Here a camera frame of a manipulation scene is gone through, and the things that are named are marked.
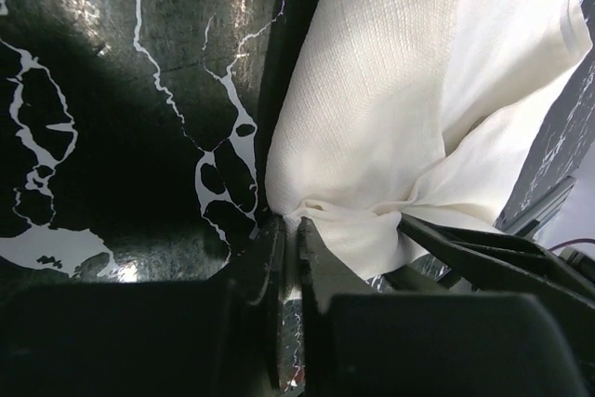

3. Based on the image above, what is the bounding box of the white cloth napkin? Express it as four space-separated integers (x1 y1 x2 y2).
265 0 592 281

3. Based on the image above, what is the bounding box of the aluminium frame rail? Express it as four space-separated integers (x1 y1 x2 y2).
500 176 575 240

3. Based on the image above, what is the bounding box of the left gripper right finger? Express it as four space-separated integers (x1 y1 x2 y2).
297 219 590 396

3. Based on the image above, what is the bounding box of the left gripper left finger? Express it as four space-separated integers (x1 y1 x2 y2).
1 217 285 396

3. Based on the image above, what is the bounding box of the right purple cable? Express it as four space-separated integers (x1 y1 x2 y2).
548 237 595 254

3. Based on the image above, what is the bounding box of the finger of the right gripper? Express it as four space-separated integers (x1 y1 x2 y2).
398 215 594 323

